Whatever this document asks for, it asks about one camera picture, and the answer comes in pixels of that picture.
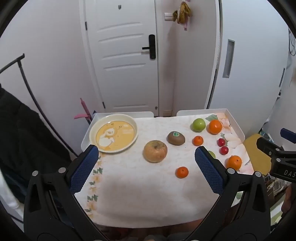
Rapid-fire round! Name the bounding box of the black curved rack pole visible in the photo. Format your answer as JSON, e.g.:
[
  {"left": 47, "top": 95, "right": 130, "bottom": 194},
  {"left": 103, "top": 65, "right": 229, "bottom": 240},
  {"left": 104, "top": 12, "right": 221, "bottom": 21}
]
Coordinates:
[{"left": 0, "top": 53, "right": 79, "bottom": 158}]

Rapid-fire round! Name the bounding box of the yellow stool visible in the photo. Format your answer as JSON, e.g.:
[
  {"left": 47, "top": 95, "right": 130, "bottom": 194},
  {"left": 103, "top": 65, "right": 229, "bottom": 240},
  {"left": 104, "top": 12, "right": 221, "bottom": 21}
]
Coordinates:
[{"left": 244, "top": 134, "right": 272, "bottom": 174}]

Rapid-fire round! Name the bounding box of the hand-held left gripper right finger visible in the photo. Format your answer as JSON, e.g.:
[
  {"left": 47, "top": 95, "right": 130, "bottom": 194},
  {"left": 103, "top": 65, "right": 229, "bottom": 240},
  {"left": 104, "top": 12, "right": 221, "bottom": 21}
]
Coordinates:
[{"left": 184, "top": 146, "right": 271, "bottom": 241}]

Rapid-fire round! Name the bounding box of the large green apple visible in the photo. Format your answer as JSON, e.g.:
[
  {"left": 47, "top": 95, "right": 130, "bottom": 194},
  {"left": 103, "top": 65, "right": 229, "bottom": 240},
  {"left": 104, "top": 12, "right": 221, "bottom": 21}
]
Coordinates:
[{"left": 191, "top": 118, "right": 206, "bottom": 132}]

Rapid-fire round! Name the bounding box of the black door lock handle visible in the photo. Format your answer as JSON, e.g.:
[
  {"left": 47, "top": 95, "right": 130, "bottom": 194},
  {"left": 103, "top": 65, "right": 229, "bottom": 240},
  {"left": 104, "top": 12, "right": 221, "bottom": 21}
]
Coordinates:
[{"left": 142, "top": 34, "right": 157, "bottom": 60}]

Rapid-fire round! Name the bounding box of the yellow-red apple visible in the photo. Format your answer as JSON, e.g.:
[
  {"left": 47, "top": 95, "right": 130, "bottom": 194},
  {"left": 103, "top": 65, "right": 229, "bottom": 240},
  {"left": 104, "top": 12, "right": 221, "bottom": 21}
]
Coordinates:
[{"left": 143, "top": 140, "right": 168, "bottom": 163}]

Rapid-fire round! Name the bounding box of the white floral tablecloth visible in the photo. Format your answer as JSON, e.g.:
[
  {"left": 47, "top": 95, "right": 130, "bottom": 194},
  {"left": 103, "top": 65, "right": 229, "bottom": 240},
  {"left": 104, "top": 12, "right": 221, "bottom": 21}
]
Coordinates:
[{"left": 73, "top": 113, "right": 253, "bottom": 229}]

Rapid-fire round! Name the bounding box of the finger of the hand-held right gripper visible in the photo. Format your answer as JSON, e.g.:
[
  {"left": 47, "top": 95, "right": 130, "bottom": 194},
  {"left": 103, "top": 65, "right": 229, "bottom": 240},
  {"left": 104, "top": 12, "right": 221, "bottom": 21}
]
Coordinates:
[
  {"left": 280, "top": 128, "right": 296, "bottom": 141},
  {"left": 256, "top": 137, "right": 287, "bottom": 161}
]

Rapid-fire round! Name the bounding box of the white tray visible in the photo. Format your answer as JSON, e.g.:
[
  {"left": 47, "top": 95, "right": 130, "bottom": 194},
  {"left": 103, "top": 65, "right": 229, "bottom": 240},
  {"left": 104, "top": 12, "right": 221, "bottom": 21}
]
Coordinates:
[
  {"left": 81, "top": 111, "right": 154, "bottom": 154},
  {"left": 177, "top": 108, "right": 246, "bottom": 144}
]

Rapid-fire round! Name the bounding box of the brown kiwi with green sticker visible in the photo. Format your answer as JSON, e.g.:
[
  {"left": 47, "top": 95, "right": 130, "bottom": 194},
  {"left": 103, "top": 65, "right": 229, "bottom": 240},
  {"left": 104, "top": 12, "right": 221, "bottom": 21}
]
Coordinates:
[{"left": 167, "top": 131, "right": 186, "bottom": 146}]

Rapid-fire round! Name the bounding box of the yellow cartoon plate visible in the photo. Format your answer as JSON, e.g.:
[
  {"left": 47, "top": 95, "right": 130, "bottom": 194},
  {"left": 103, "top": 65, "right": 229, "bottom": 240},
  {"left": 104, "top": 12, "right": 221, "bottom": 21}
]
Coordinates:
[{"left": 89, "top": 114, "right": 139, "bottom": 153}]

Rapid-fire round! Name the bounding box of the white panel door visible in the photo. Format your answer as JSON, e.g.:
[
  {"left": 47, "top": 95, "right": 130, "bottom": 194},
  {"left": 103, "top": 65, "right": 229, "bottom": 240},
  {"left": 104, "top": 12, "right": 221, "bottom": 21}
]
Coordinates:
[{"left": 79, "top": 0, "right": 160, "bottom": 117}]

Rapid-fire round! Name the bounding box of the dark cloth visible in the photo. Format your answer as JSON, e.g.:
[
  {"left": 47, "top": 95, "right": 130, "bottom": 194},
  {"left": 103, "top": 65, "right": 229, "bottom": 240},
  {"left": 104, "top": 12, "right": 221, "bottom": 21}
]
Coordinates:
[{"left": 0, "top": 83, "right": 73, "bottom": 203}]

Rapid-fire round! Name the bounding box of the large orange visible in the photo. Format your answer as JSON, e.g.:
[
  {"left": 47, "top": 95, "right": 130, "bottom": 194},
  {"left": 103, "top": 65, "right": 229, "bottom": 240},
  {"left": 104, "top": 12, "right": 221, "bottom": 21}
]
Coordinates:
[
  {"left": 209, "top": 120, "right": 223, "bottom": 135},
  {"left": 226, "top": 155, "right": 242, "bottom": 170}
]

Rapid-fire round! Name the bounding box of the person's right hand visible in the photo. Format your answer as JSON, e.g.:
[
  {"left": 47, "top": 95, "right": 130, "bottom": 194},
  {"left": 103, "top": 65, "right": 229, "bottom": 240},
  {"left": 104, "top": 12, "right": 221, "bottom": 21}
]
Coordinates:
[{"left": 282, "top": 184, "right": 295, "bottom": 213}]

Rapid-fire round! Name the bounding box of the pink broom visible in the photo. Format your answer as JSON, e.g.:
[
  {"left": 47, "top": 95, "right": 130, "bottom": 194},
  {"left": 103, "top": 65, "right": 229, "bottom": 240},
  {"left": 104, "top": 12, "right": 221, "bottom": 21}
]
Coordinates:
[{"left": 80, "top": 98, "right": 93, "bottom": 126}]

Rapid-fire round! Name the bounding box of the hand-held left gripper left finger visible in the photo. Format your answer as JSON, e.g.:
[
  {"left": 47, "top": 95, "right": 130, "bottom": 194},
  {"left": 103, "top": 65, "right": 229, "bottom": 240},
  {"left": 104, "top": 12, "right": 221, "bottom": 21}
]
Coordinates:
[{"left": 23, "top": 145, "right": 105, "bottom": 241}]

